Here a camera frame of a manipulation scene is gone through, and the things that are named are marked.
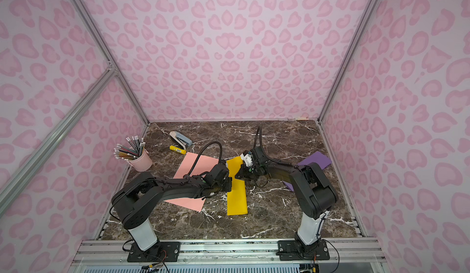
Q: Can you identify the yellow paper sheet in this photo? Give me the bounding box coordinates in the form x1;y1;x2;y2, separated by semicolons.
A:
227;157;248;216

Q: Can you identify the pink paper sheet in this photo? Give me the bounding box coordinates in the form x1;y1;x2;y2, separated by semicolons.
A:
164;151;221;213

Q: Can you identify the purple paper sheet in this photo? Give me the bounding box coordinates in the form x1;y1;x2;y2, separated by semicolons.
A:
293;151;332;172

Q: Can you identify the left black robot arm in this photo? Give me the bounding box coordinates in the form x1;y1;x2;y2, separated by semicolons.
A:
111;160;232;252

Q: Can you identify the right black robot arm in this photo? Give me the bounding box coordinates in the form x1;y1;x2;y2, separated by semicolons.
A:
235;162;339;246

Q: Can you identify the yellow highlighter marker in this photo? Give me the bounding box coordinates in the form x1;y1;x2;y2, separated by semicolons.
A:
169;145;187;154

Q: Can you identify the grey blue stapler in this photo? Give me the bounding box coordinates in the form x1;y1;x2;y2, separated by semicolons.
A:
169;131;193;149

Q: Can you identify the pink pencil cup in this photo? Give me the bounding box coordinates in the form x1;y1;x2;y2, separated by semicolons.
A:
128;149;153;172

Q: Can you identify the bundle of pencils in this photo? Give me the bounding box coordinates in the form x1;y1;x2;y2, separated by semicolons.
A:
113;136;145;160

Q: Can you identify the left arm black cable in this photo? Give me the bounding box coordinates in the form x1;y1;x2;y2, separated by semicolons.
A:
187;141;223;178

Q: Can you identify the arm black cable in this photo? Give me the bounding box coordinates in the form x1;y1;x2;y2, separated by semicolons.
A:
187;141;223;178
254;125;270;189

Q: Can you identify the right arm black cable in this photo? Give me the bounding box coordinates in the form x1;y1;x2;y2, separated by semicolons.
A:
254;125;270;189

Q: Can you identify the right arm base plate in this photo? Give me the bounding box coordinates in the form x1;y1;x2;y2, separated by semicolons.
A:
276;239;330;261

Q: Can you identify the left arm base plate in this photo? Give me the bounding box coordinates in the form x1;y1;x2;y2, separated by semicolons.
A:
127;241;181;263

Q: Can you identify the aluminium mounting rail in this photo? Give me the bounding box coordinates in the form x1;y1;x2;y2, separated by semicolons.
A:
69;238;390;273

